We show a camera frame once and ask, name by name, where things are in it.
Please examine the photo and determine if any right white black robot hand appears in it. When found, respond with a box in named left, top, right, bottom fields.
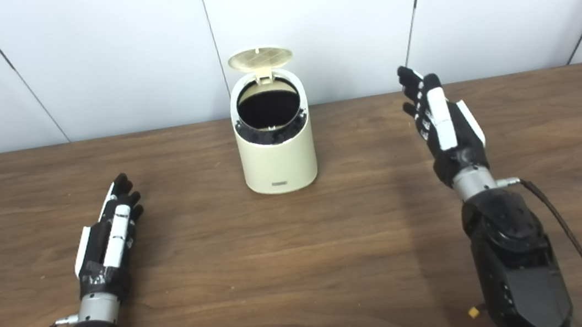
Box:
left=396, top=56, right=492, bottom=194

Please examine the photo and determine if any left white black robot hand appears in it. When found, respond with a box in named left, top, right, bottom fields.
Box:
left=64, top=171, right=155, bottom=308

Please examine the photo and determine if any cream-colored bin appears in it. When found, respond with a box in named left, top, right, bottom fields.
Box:
left=227, top=66, right=321, bottom=199

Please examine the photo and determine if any cream round bin lid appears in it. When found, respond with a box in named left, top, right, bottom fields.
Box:
left=227, top=44, right=297, bottom=88

